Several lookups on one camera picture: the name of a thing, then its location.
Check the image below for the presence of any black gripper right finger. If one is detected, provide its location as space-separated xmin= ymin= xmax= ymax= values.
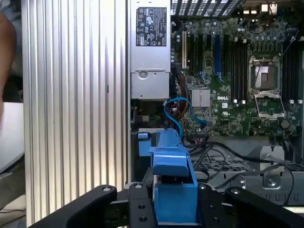
xmin=197 ymin=184 xmax=304 ymax=228

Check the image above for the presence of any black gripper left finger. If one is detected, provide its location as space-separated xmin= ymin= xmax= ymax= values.
xmin=28 ymin=182 xmax=157 ymax=228

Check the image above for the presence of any hard disk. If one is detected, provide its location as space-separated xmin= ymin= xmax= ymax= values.
xmin=148 ymin=129 xmax=200 ymax=226

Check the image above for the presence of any disk bay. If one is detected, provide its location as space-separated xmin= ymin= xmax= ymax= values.
xmin=130 ymin=128 xmax=198 ymax=183

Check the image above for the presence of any black RAM slot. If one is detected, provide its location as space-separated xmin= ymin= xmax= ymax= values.
xmin=231 ymin=37 xmax=235 ymax=104
xmin=235 ymin=37 xmax=239 ymax=104
xmin=243 ymin=37 xmax=247 ymax=105
xmin=292 ymin=40 xmax=297 ymax=104
xmin=298 ymin=40 xmax=304 ymax=105
xmin=239 ymin=37 xmax=243 ymax=104
xmin=282 ymin=40 xmax=287 ymax=104
xmin=287 ymin=40 xmax=292 ymax=105

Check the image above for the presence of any blue expansion slot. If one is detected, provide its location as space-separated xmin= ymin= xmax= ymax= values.
xmin=215 ymin=33 xmax=221 ymax=76

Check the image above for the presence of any long black expansion slot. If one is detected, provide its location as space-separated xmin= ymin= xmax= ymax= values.
xmin=198 ymin=33 xmax=204 ymax=74
xmin=224 ymin=34 xmax=230 ymax=76
xmin=189 ymin=33 xmax=195 ymax=74

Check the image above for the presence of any white expansion slot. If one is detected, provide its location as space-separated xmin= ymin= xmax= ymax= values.
xmin=181 ymin=30 xmax=187 ymax=70

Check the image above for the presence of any silver metal drive cage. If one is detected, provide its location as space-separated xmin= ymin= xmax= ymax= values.
xmin=190 ymin=136 xmax=304 ymax=207

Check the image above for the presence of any green motherboard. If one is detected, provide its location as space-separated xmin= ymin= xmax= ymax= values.
xmin=171 ymin=16 xmax=304 ymax=138

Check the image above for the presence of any silver finned chipset heatsink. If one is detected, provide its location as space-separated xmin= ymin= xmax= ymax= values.
xmin=191 ymin=89 xmax=211 ymax=107

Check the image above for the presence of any silver power supply unit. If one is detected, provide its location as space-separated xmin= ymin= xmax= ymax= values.
xmin=130 ymin=0 xmax=171 ymax=100

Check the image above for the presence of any black and silver PC case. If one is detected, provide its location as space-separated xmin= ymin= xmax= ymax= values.
xmin=125 ymin=0 xmax=304 ymax=228

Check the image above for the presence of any CPU socket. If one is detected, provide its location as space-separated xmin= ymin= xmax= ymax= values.
xmin=248 ymin=57 xmax=282 ymax=92

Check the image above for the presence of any white flat board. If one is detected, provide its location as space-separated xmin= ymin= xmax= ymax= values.
xmin=0 ymin=102 xmax=26 ymax=174

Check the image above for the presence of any black power supply label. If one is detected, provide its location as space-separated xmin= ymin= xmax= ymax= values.
xmin=135 ymin=7 xmax=167 ymax=47

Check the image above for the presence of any black power wire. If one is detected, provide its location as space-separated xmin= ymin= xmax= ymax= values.
xmin=185 ymin=141 xmax=296 ymax=206

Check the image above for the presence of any blue plastic bay bracket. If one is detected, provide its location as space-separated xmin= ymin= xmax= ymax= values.
xmin=137 ymin=132 xmax=153 ymax=157

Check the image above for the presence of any blue disk data wire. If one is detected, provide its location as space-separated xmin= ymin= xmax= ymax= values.
xmin=164 ymin=97 xmax=207 ymax=139

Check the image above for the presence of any metal socket cover frame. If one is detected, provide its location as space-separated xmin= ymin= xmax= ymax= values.
xmin=254 ymin=91 xmax=285 ymax=119

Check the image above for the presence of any thin wire locking lever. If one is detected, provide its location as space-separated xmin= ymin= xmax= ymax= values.
xmin=253 ymin=56 xmax=266 ymax=87
xmin=281 ymin=30 xmax=300 ymax=57

